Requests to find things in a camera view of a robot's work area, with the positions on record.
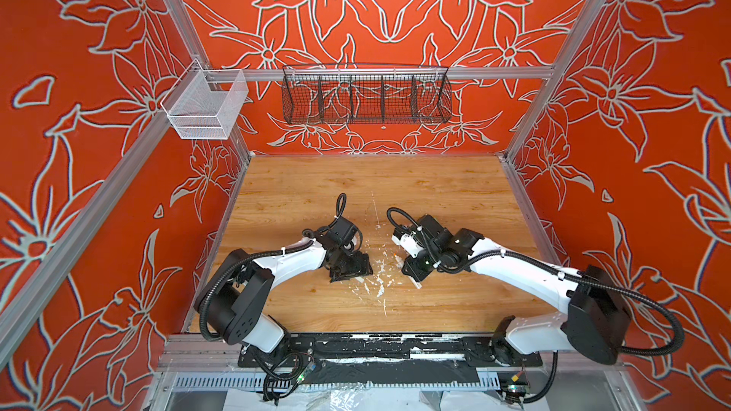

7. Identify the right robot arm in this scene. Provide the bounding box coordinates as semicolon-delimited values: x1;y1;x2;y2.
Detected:
392;215;629;365

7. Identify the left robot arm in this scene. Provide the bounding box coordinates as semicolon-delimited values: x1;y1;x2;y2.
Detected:
194;217;372;354

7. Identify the clear plastic bin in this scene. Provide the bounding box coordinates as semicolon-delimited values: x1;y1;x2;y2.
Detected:
161;60;249;140

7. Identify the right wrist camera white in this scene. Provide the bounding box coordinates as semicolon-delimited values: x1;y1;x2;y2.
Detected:
392;234;424;258

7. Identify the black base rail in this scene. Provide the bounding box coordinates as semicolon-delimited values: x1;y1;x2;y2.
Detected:
236;332;544;369

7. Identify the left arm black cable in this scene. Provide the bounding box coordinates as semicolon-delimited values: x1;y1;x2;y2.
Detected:
196;192;348;344

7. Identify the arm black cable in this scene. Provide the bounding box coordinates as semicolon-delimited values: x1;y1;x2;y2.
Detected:
385;206;686;403
196;192;348;344

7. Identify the black wire basket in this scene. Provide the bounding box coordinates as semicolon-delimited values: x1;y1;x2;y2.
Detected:
281;63;453;126

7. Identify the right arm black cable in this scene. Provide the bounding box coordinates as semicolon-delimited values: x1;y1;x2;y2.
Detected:
385;206;686;403

